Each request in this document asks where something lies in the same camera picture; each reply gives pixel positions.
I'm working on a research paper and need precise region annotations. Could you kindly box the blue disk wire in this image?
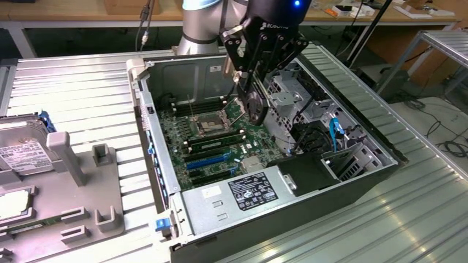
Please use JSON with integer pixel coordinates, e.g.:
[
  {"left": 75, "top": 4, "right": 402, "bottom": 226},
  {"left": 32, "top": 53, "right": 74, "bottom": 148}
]
[{"left": 328, "top": 117, "right": 348, "bottom": 152}]

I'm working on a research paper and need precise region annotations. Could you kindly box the silver disk bay cage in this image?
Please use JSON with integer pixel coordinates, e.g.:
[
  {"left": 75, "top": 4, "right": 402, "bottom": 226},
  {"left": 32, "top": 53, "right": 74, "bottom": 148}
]
[{"left": 263, "top": 59, "right": 387, "bottom": 183}]

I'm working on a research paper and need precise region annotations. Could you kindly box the CPU socket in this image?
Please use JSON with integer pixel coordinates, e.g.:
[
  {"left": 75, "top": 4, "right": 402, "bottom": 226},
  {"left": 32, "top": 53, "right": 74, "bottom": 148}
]
[{"left": 190, "top": 109, "right": 235, "bottom": 137}]

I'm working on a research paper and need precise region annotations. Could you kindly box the black stand pole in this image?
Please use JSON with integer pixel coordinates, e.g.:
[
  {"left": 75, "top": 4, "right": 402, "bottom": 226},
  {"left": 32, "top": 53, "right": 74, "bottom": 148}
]
[{"left": 346, "top": 0, "right": 395, "bottom": 69}]

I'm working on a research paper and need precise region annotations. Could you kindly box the black floor object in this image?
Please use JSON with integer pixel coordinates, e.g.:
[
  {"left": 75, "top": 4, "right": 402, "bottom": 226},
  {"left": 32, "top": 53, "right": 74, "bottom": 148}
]
[{"left": 355, "top": 64, "right": 410, "bottom": 101}]

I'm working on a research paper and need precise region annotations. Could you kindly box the green graphics card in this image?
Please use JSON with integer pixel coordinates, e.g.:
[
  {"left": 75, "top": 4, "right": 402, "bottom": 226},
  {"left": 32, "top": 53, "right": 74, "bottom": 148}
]
[{"left": 220, "top": 25, "right": 272, "bottom": 127}]

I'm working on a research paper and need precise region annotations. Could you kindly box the black plastic shroud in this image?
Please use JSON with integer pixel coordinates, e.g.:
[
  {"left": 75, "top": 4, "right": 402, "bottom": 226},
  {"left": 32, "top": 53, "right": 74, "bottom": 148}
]
[{"left": 276, "top": 151, "right": 344, "bottom": 197}]

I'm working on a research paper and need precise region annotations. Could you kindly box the silver chipset heatsink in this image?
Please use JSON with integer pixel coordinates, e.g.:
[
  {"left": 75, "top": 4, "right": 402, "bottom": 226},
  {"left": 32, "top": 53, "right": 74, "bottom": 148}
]
[{"left": 240, "top": 157, "right": 267, "bottom": 174}]

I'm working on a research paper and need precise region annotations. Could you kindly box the silver CPU chip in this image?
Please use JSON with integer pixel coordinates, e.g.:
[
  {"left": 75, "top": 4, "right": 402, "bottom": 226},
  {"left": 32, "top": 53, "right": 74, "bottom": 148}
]
[{"left": 0, "top": 190, "right": 34, "bottom": 221}]

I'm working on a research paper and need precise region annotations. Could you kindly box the white orange small box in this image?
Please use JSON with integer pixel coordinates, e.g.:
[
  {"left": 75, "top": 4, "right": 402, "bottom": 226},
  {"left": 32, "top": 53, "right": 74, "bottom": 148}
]
[{"left": 324, "top": 7, "right": 352, "bottom": 18}]

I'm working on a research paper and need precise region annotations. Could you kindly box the blue disk caddy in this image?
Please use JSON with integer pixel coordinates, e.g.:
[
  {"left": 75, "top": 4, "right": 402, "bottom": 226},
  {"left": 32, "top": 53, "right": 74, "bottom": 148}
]
[{"left": 35, "top": 109, "right": 59, "bottom": 135}]

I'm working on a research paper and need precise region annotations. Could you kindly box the white flat item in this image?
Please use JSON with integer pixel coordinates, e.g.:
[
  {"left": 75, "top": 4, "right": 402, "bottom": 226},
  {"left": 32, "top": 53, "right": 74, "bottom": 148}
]
[{"left": 394, "top": 2, "right": 435, "bottom": 19}]

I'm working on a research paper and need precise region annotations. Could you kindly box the silver power supply unit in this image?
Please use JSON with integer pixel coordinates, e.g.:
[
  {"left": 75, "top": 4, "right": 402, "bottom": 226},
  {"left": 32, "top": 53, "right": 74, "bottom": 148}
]
[{"left": 180, "top": 165, "right": 300, "bottom": 237}]

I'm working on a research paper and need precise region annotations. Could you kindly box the silver hard disk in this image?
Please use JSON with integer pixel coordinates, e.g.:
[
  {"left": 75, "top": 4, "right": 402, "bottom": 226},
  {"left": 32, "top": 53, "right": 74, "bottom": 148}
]
[{"left": 0, "top": 118, "right": 62, "bottom": 176}]

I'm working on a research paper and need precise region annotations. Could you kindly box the grey hanging cable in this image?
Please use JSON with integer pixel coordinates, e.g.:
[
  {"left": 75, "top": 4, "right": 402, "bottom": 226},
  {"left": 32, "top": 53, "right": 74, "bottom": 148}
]
[{"left": 138, "top": 0, "right": 154, "bottom": 52}]

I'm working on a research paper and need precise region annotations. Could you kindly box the blue expansion slot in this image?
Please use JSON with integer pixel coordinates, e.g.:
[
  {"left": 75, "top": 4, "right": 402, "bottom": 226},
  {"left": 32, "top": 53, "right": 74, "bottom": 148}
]
[{"left": 186, "top": 157, "right": 227, "bottom": 170}]

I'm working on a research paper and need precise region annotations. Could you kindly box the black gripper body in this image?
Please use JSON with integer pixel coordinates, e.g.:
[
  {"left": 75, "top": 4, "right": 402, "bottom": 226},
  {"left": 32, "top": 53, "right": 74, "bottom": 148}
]
[{"left": 240, "top": 0, "right": 312, "bottom": 38}]

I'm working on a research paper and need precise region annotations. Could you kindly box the installed RAM stick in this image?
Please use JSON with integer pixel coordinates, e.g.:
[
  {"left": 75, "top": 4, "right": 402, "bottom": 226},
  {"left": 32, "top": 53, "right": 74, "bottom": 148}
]
[{"left": 187, "top": 133, "right": 246, "bottom": 153}]

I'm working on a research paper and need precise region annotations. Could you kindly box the green motherboard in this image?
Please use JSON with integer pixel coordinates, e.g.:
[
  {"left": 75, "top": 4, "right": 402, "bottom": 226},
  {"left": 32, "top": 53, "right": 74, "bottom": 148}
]
[{"left": 156, "top": 94, "right": 282, "bottom": 192}]

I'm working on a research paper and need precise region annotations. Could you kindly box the open black PC case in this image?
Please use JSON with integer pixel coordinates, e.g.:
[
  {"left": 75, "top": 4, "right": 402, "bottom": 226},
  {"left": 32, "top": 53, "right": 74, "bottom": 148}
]
[{"left": 126, "top": 43, "right": 410, "bottom": 263}]

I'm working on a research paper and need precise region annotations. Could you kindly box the thin socket locking lever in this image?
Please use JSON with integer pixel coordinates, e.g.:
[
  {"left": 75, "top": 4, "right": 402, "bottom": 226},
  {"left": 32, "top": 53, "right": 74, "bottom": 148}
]
[
  {"left": 186, "top": 94, "right": 198, "bottom": 122},
  {"left": 226, "top": 83, "right": 240, "bottom": 104}
]

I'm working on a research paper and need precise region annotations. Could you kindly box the black internal wire bundle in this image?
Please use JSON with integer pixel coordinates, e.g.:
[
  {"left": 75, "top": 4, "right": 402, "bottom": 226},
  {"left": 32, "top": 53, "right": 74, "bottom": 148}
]
[{"left": 291, "top": 94, "right": 330, "bottom": 157}]

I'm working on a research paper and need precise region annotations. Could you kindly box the wooden workbench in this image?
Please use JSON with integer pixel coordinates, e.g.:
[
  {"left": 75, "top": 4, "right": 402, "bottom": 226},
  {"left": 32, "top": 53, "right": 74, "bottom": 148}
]
[{"left": 0, "top": 0, "right": 463, "bottom": 58}]

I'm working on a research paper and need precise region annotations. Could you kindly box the silver socket cover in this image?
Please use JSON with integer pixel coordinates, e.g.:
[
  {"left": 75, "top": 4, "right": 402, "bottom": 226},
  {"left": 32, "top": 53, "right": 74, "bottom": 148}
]
[{"left": 220, "top": 96, "right": 247, "bottom": 122}]

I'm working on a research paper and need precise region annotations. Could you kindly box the grey parts rack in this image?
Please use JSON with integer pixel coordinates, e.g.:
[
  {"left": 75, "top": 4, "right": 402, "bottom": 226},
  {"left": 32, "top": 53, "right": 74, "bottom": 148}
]
[{"left": 0, "top": 130, "right": 128, "bottom": 263}]

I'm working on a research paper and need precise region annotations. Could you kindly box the black expansion slot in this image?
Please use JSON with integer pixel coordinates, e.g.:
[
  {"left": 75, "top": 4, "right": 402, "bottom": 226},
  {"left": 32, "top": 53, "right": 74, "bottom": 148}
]
[{"left": 182, "top": 152, "right": 232, "bottom": 164}]

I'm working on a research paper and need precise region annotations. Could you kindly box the blue case release latch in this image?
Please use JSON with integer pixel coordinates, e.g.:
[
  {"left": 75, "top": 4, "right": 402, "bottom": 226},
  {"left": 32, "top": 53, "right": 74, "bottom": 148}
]
[{"left": 155, "top": 218, "right": 174, "bottom": 233}]

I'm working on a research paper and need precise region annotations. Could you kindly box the black white small box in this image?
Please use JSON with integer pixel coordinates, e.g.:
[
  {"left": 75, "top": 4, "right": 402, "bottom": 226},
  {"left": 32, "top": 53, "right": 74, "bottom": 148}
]
[{"left": 335, "top": 4, "right": 376, "bottom": 16}]

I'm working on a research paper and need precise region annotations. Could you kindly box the black floor cable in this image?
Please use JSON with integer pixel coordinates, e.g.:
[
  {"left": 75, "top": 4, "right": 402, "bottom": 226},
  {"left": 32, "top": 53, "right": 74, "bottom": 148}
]
[{"left": 424, "top": 109, "right": 468, "bottom": 159}]

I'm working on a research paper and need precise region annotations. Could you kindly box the metal slat side table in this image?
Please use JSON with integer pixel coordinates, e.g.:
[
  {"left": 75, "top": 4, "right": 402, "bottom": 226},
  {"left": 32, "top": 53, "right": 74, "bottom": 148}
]
[{"left": 375, "top": 29, "right": 468, "bottom": 97}]

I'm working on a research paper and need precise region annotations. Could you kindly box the green RAM stick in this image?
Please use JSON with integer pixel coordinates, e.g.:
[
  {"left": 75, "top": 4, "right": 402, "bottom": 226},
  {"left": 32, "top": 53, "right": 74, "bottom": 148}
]
[{"left": 6, "top": 215, "right": 66, "bottom": 236}]

